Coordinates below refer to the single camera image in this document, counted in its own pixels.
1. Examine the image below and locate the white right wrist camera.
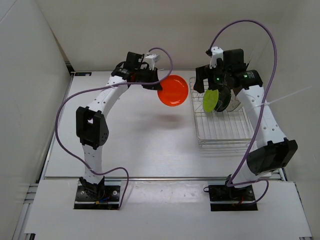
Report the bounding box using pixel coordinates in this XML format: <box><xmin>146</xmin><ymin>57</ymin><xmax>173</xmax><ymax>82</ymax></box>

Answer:
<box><xmin>206</xmin><ymin>46</ymin><xmax>224</xmax><ymax>69</ymax></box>

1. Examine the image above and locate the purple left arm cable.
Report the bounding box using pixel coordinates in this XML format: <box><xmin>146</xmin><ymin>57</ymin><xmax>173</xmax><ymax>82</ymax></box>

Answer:
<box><xmin>54</xmin><ymin>47</ymin><xmax>175</xmax><ymax>210</ymax></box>

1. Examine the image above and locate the lime green plastic plate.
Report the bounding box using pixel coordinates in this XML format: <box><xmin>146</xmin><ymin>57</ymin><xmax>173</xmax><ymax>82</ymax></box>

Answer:
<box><xmin>202</xmin><ymin>89</ymin><xmax>219</xmax><ymax>113</ymax></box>

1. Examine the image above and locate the chrome wire dish rack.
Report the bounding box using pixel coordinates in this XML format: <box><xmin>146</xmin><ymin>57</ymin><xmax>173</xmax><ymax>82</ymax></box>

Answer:
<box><xmin>189</xmin><ymin>76</ymin><xmax>254</xmax><ymax>149</ymax></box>

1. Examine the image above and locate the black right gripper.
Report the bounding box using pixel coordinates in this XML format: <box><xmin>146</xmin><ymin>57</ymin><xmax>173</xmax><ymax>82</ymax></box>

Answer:
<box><xmin>193</xmin><ymin>60</ymin><xmax>231</xmax><ymax>94</ymax></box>

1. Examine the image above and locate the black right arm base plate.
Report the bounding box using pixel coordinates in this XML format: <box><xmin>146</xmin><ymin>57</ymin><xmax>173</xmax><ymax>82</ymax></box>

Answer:
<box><xmin>203</xmin><ymin>185</ymin><xmax>258</xmax><ymax>212</ymax></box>

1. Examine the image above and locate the black plastic plate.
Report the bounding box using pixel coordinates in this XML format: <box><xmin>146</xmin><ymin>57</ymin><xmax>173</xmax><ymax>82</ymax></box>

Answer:
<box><xmin>214</xmin><ymin>86</ymin><xmax>231</xmax><ymax>112</ymax></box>

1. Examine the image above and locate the clear textured glass plate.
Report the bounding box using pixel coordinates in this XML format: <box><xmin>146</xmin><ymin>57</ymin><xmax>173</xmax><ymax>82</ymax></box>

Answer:
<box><xmin>225</xmin><ymin>92</ymin><xmax>243</xmax><ymax>112</ymax></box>

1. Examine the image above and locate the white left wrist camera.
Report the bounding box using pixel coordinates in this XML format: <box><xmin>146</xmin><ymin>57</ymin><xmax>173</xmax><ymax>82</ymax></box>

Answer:
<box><xmin>144</xmin><ymin>53</ymin><xmax>161</xmax><ymax>70</ymax></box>

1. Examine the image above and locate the white cable tie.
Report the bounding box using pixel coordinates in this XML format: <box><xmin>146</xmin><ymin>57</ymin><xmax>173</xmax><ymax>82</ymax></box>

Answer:
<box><xmin>259</xmin><ymin>86</ymin><xmax>313</xmax><ymax>108</ymax></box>

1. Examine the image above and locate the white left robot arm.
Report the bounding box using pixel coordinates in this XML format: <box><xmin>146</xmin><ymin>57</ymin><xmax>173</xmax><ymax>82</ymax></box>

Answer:
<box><xmin>76</xmin><ymin>52</ymin><xmax>160</xmax><ymax>200</ymax></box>

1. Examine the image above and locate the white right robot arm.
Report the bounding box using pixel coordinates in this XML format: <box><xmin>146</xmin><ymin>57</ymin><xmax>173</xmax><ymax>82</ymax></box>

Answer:
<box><xmin>193</xmin><ymin>46</ymin><xmax>298</xmax><ymax>200</ymax></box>

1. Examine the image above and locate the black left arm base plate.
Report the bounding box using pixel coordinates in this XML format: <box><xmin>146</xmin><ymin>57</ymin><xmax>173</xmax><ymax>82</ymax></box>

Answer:
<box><xmin>73</xmin><ymin>181</ymin><xmax>121</xmax><ymax>210</ymax></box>

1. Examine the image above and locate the orange plastic plate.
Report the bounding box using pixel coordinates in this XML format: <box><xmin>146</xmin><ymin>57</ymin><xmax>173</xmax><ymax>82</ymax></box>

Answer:
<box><xmin>157</xmin><ymin>74</ymin><xmax>189</xmax><ymax>107</ymax></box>

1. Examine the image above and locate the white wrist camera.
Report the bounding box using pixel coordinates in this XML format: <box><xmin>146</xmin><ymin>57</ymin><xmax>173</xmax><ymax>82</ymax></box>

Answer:
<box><xmin>206</xmin><ymin>46</ymin><xmax>224</xmax><ymax>69</ymax></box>
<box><xmin>144</xmin><ymin>53</ymin><xmax>161</xmax><ymax>70</ymax></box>

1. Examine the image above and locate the dark label sticker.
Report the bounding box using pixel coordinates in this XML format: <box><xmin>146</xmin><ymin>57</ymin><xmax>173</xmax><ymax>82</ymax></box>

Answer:
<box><xmin>74</xmin><ymin>72</ymin><xmax>92</xmax><ymax>77</ymax></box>

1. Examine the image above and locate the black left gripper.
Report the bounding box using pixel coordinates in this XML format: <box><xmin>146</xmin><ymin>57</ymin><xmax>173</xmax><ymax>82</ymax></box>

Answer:
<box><xmin>134</xmin><ymin>66</ymin><xmax>163</xmax><ymax>90</ymax></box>

